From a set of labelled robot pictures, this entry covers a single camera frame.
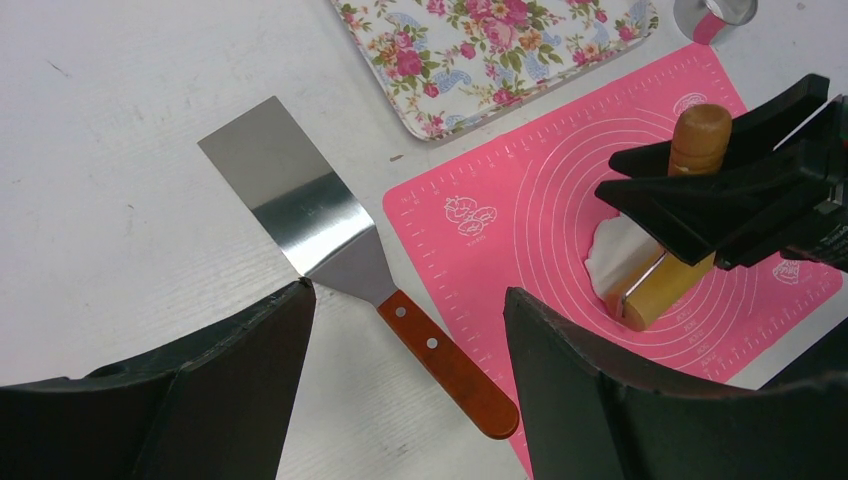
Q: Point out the pink silicone baking mat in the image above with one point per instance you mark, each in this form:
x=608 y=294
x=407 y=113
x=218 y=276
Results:
x=522 y=212

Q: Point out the white dough lump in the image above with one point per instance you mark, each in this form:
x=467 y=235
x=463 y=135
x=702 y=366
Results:
x=619 y=246

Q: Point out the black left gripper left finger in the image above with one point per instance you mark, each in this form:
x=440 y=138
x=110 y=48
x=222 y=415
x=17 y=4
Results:
x=213 y=404

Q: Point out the floral rectangular tray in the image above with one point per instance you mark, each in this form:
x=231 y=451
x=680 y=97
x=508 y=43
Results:
x=446 y=65

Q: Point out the round metal dough cutter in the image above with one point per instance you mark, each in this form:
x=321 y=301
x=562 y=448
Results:
x=707 y=21

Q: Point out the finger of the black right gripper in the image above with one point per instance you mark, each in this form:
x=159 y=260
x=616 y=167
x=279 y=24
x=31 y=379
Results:
x=687 y=215
x=755 y=134

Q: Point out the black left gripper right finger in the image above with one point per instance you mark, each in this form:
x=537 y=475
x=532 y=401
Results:
x=592 y=409

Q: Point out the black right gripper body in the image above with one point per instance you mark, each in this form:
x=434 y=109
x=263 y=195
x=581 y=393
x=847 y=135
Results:
x=793 y=201

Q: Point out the wooden rolling pin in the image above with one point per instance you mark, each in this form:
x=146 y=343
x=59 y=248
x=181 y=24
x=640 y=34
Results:
x=648 y=290

